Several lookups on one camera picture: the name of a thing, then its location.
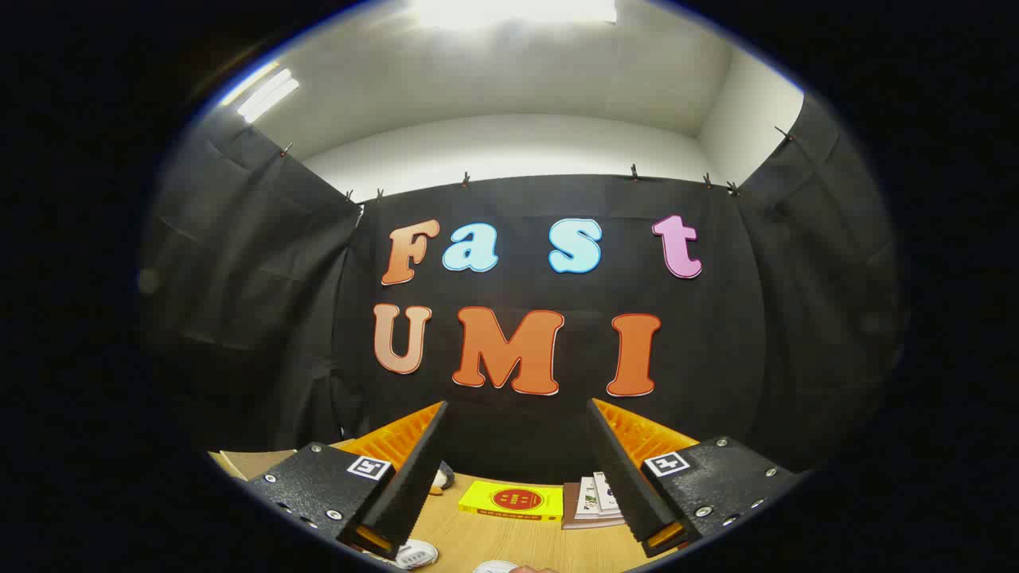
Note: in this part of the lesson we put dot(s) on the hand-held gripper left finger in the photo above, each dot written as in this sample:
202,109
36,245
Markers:
410,485

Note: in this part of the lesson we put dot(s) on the white book with floral cover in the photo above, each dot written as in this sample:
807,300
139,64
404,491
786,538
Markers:
607,492

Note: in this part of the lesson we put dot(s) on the yellow book with red circle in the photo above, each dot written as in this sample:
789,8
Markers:
509,500

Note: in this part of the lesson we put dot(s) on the bright ceiling light panel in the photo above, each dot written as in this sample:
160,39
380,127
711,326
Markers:
509,9

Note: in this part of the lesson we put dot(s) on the white canvas shoe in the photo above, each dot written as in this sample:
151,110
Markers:
495,567
415,555

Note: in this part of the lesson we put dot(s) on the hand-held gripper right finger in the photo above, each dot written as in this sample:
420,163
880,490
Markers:
629,485

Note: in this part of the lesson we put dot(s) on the penguin plush toy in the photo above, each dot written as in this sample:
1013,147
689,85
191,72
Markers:
440,477

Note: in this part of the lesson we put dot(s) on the brown book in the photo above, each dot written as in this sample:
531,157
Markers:
568,505

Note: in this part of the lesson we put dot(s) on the white illustrated book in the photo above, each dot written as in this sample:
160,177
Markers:
587,497

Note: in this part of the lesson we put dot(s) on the black backdrop cloth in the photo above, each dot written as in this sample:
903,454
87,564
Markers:
302,318

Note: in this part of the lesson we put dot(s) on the beige fabric storage box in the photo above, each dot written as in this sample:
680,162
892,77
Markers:
255,461

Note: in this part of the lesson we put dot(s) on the row of cloth clips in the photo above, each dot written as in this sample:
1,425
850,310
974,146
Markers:
634,172

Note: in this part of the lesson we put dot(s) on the ceiling tube light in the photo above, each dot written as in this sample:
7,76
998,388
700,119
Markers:
267,95

